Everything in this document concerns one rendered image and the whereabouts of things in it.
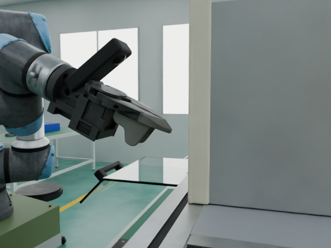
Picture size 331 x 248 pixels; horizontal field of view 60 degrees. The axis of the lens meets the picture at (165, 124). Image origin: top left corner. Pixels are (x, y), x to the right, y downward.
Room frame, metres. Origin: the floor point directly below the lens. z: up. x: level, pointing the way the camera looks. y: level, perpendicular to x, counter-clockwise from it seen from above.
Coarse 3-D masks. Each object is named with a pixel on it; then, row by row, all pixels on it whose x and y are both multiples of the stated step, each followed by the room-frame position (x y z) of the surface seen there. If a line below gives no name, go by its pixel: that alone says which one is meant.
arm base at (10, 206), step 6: (0, 192) 0.89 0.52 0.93; (6, 192) 0.93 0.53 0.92; (0, 198) 0.89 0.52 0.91; (6, 198) 0.91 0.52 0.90; (0, 204) 0.88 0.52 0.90; (6, 204) 0.90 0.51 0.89; (12, 204) 0.94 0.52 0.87; (0, 210) 0.88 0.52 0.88; (6, 210) 0.90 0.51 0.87; (12, 210) 0.93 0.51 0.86; (0, 216) 0.88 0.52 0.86; (6, 216) 0.90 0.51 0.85
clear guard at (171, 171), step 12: (132, 168) 0.66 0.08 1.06; (144, 168) 0.66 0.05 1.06; (156, 168) 0.66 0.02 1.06; (168, 168) 0.66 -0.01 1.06; (180, 168) 0.66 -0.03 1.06; (108, 180) 0.57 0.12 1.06; (120, 180) 0.56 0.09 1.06; (132, 180) 0.56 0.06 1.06; (144, 180) 0.56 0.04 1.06; (156, 180) 0.56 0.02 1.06; (168, 180) 0.56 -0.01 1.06; (180, 180) 0.56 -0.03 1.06; (96, 192) 0.63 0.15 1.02
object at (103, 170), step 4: (112, 164) 0.71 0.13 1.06; (116, 164) 0.73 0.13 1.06; (120, 164) 0.74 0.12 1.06; (100, 168) 0.66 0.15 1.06; (104, 168) 0.67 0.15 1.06; (108, 168) 0.69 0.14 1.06; (112, 168) 0.71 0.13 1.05; (116, 168) 0.74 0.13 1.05; (120, 168) 0.73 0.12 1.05; (96, 172) 0.65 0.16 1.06; (100, 172) 0.65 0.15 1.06; (104, 172) 0.66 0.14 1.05; (96, 176) 0.65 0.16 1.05; (100, 176) 0.65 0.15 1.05; (104, 176) 0.65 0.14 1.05
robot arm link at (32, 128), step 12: (0, 96) 0.54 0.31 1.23; (12, 96) 0.53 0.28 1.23; (24, 96) 0.53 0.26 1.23; (36, 96) 0.55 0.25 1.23; (0, 108) 0.53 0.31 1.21; (12, 108) 0.54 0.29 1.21; (24, 108) 0.55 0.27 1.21; (36, 108) 0.57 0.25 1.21; (0, 120) 0.54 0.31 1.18; (12, 120) 0.55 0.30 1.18; (24, 120) 0.56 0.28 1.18; (36, 120) 0.58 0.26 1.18; (12, 132) 0.58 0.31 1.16; (24, 132) 0.58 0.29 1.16
